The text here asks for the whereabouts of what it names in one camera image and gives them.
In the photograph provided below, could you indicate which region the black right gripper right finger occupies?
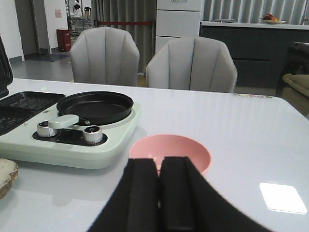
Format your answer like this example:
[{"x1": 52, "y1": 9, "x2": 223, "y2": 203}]
[{"x1": 159, "y1": 157, "x2": 268, "y2": 232}]

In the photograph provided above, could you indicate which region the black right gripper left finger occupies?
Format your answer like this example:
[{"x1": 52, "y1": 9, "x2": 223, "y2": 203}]
[{"x1": 88, "y1": 159, "x2": 158, "y2": 232}]

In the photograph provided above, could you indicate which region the pink bowl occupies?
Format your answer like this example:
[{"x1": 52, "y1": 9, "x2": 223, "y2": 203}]
[{"x1": 128, "y1": 134, "x2": 212, "y2": 175}]

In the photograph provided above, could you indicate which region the bread slice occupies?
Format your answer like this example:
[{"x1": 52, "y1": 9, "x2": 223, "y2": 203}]
[{"x1": 0, "y1": 159, "x2": 19, "y2": 199}]

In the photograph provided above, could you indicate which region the right silver knob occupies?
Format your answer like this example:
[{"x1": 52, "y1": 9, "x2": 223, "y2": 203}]
[{"x1": 83, "y1": 125, "x2": 103, "y2": 144}]

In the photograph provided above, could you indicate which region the silver knob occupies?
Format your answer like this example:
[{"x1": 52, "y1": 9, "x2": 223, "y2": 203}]
[
  {"x1": 37, "y1": 121, "x2": 57, "y2": 138},
  {"x1": 83, "y1": 125, "x2": 103, "y2": 144}
]

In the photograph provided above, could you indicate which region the black round frying pan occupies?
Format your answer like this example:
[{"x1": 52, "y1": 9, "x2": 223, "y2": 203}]
[{"x1": 56, "y1": 91, "x2": 134, "y2": 126}]

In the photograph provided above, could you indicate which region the left silver knob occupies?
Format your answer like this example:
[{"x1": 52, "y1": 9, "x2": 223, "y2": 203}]
[{"x1": 37, "y1": 121, "x2": 57, "y2": 138}]

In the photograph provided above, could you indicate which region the right beige chair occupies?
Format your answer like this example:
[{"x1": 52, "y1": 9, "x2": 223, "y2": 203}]
[{"x1": 146, "y1": 37, "x2": 238, "y2": 93}]

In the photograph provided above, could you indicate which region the beige chair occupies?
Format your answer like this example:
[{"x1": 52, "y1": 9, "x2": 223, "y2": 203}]
[
  {"x1": 70, "y1": 27, "x2": 140, "y2": 87},
  {"x1": 146, "y1": 37, "x2": 238, "y2": 93}
]

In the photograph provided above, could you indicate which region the olive cushion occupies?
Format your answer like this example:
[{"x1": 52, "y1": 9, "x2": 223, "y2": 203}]
[{"x1": 281, "y1": 73, "x2": 309, "y2": 119}]

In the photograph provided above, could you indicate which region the left beige chair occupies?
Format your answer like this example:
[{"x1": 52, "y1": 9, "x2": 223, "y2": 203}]
[{"x1": 70, "y1": 27, "x2": 140, "y2": 87}]

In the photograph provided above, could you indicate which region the dark kitchen counter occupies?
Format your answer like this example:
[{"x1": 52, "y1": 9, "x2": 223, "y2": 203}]
[{"x1": 201, "y1": 21, "x2": 309, "y2": 88}]

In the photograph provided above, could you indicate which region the white refrigerator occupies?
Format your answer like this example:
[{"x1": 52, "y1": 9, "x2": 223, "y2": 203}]
[{"x1": 155, "y1": 0, "x2": 204, "y2": 52}]

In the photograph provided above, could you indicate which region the red bin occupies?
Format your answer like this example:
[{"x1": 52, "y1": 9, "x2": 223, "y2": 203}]
[{"x1": 56, "y1": 29, "x2": 71, "y2": 52}]

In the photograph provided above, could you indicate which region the red barrier belt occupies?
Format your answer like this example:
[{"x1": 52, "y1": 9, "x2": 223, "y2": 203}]
[{"x1": 96, "y1": 21, "x2": 153, "y2": 26}]

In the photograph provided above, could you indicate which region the fruit plate on counter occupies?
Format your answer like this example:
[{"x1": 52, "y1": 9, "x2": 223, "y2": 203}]
[{"x1": 260, "y1": 14, "x2": 285, "y2": 25}]

